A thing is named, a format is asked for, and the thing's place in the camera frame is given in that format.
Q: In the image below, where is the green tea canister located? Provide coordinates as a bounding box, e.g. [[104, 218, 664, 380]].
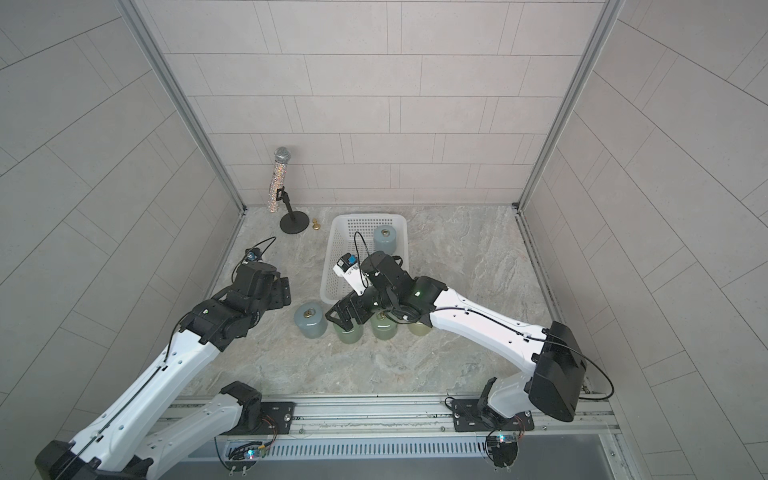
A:
[[370, 312, 398, 341], [334, 322, 364, 344]]

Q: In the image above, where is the yellow tea canister front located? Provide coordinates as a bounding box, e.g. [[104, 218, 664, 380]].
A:
[[408, 322, 432, 336]]

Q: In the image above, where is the blue tea canister back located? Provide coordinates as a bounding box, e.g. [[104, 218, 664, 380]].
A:
[[373, 225, 397, 255]]

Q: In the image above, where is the blue tea canister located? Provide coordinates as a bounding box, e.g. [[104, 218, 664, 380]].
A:
[[373, 225, 397, 255], [293, 301, 328, 339]]

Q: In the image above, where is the blue tea canister front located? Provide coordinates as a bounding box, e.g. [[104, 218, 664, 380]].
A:
[[293, 301, 328, 339]]

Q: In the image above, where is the white plastic basket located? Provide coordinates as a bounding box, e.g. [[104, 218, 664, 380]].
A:
[[320, 213, 409, 305]]

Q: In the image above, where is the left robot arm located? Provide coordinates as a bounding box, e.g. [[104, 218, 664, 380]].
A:
[[35, 261, 291, 479]]

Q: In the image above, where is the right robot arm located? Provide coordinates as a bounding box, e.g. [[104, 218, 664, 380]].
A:
[[325, 251, 586, 428]]

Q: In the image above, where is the black microphone stand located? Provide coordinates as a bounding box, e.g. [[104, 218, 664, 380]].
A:
[[276, 187, 310, 234]]

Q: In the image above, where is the glitter microphone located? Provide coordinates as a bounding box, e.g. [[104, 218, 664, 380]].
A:
[[267, 146, 291, 213]]

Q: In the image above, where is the left controller board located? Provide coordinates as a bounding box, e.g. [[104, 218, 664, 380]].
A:
[[226, 441, 271, 474]]

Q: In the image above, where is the controller board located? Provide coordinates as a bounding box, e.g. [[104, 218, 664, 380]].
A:
[[226, 441, 271, 474], [485, 435, 519, 468]]

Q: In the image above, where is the right controller board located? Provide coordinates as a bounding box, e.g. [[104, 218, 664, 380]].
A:
[[485, 435, 519, 468]]

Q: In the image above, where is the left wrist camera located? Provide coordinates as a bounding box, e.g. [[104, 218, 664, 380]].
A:
[[242, 246, 263, 264]]

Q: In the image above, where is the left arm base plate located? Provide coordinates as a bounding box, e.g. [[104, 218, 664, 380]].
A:
[[225, 402, 296, 436]]

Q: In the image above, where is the aluminium rail frame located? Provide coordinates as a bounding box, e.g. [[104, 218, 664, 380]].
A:
[[119, 392, 619, 445]]

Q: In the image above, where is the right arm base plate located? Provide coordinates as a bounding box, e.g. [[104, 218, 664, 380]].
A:
[[444, 396, 535, 433]]

